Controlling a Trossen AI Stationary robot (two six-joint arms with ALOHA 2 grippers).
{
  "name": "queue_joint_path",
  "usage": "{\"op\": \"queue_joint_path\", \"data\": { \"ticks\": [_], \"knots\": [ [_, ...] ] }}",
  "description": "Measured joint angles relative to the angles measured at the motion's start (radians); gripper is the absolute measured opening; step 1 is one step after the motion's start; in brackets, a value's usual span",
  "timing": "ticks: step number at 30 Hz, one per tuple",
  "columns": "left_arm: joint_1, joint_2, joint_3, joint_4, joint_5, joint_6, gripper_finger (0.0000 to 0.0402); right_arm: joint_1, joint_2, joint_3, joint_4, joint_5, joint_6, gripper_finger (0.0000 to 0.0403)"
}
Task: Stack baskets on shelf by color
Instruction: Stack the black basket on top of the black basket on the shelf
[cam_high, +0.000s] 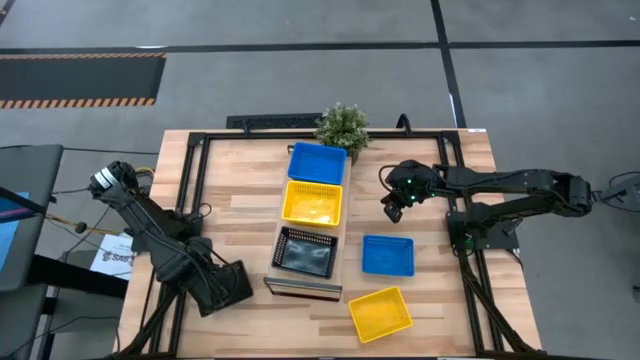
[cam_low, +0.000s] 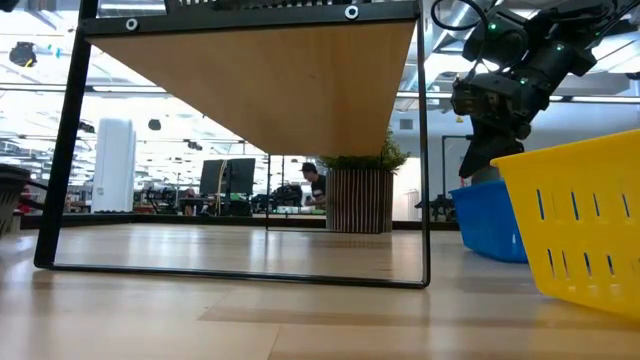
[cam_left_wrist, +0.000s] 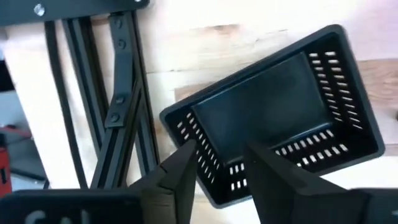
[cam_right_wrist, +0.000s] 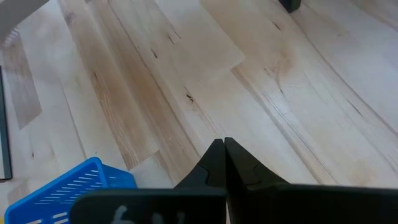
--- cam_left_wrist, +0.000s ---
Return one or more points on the black plastic basket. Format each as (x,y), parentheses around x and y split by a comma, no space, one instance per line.
(264,109)

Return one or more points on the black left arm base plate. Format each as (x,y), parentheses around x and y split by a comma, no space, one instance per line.
(77,9)

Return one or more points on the red box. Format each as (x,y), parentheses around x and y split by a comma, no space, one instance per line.
(4,171)

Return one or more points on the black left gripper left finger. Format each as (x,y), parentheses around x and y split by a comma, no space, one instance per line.
(168,199)

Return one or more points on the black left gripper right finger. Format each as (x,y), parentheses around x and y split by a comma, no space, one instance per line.
(295,202)

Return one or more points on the black aluminium table frame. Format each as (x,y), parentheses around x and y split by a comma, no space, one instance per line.
(122,77)

